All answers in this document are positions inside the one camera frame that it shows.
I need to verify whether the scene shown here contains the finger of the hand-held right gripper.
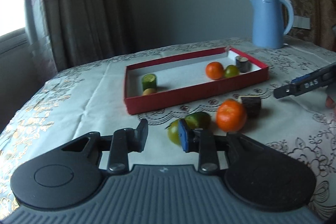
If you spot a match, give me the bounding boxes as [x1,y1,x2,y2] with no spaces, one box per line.
[273,70,326,100]

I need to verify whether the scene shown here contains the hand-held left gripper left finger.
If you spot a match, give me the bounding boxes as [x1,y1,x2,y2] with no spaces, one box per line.
[62,118,149,175]

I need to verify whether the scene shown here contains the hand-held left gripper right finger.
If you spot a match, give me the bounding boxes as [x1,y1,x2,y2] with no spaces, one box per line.
[178,119,263,175]

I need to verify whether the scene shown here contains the green tomato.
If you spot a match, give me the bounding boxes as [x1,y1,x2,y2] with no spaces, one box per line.
[224,65,240,79]
[165,119,182,146]

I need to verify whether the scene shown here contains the green cucumber piece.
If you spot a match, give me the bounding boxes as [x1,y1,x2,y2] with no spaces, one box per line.
[184,112,212,128]
[142,73,157,90]

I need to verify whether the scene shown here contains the orange mandarin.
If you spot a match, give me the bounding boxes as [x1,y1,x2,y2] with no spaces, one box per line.
[205,62,225,80]
[216,99,248,132]

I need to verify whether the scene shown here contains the red cardboard box lid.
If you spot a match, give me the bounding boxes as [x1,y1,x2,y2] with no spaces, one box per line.
[124,47,269,115]

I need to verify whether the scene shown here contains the person's right hand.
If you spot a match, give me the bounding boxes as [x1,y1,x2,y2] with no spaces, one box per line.
[325,95,336,109]

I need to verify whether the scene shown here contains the cream floral tablecloth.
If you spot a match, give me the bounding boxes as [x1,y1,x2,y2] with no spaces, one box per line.
[0,36,336,224]

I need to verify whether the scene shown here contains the light blue electric kettle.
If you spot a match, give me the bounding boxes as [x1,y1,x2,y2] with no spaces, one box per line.
[249,0,294,50]

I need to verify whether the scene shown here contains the brown patterned curtain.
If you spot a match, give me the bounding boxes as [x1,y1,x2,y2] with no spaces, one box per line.
[39,0,137,69]

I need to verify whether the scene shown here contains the sheer white curtain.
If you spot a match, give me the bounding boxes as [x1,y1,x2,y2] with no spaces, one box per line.
[22,0,58,77]

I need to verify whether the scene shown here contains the white wall switch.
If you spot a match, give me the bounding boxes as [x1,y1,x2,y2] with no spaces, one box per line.
[293,16,311,29]

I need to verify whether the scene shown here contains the grey window frame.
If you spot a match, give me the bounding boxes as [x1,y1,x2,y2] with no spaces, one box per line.
[0,27,30,56]

